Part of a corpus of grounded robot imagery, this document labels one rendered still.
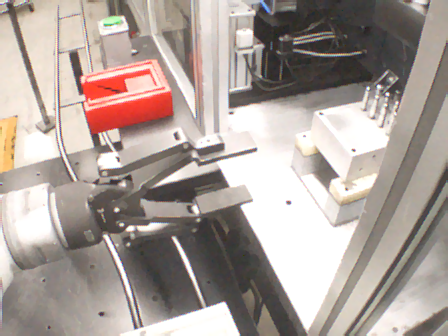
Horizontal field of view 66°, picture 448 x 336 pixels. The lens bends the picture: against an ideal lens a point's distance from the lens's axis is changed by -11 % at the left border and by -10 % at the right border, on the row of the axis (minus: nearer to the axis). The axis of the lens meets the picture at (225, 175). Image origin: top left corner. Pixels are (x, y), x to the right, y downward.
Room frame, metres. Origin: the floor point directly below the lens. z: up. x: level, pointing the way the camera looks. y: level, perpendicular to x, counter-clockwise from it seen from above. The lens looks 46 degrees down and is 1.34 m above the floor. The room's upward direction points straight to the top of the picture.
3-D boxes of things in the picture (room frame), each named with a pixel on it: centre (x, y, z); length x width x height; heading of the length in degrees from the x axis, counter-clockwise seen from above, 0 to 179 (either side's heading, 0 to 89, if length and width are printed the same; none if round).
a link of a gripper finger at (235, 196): (0.32, 0.00, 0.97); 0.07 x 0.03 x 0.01; 111
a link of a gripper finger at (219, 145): (0.31, 0.03, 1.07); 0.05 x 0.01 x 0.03; 111
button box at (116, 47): (0.74, 0.23, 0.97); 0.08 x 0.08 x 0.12; 21
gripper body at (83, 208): (0.27, 0.14, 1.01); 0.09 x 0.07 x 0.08; 111
